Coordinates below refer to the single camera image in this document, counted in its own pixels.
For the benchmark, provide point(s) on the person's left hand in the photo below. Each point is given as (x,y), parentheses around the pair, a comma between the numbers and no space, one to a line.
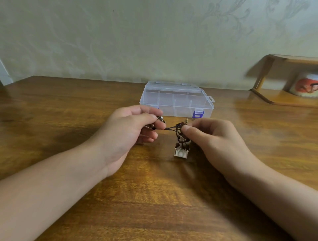
(119,136)

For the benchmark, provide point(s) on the person's right hand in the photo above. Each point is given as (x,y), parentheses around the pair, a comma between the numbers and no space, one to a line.
(221,146)

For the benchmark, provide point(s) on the clear plastic organizer box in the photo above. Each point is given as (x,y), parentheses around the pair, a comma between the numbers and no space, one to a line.
(174,98)

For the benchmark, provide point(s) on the person's right forearm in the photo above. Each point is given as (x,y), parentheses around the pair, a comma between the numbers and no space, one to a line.
(283,203)

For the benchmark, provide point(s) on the person's left forearm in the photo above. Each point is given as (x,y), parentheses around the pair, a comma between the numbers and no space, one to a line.
(42,198)

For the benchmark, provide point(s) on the wooden shelf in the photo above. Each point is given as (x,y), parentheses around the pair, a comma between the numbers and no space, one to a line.
(285,97)

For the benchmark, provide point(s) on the white printed mug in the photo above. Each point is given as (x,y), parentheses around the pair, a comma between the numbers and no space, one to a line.
(305,85)

